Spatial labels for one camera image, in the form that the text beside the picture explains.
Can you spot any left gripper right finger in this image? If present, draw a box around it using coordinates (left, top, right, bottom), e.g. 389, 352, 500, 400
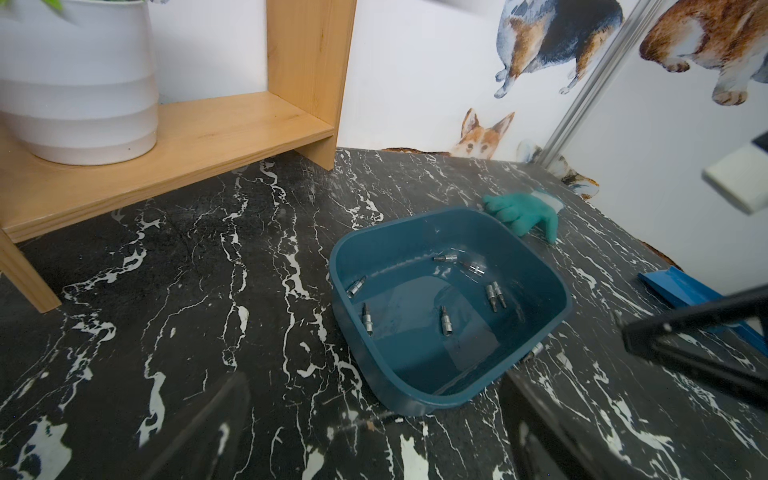
499, 371, 600, 479

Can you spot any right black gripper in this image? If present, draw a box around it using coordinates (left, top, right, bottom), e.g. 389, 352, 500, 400
620, 285, 767, 411

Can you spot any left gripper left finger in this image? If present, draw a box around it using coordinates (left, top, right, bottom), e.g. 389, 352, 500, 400
137, 373, 250, 479

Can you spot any silver socket bit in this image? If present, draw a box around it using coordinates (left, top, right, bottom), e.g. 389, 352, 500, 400
491, 281, 507, 309
362, 303, 374, 335
485, 284, 498, 313
440, 306, 453, 337

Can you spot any teal plastic storage box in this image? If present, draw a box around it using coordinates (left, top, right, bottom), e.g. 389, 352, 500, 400
329, 207, 573, 416

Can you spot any blue plastic dustpan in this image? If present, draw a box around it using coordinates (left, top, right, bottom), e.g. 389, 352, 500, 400
638, 266, 767, 356

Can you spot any green work glove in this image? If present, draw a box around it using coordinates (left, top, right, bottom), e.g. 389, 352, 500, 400
483, 190, 564, 245

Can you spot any white pot with flowers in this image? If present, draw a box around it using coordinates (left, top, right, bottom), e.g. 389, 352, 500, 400
1, 1, 159, 166

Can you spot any wooden shelf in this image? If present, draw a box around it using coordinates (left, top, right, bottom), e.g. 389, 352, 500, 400
1, 1, 356, 312

